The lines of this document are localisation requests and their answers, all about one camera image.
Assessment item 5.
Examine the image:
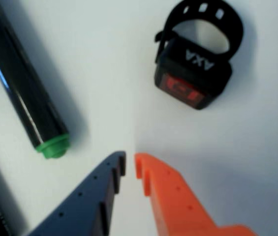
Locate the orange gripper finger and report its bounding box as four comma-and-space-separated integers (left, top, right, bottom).
134, 152, 259, 236

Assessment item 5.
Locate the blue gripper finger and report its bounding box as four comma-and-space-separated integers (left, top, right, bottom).
27, 150, 126, 236

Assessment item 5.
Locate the black AXA bike light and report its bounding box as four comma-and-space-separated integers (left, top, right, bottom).
153, 0, 244, 111

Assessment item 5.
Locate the black marker with green cap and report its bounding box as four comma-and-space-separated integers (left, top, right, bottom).
0, 0, 70, 160

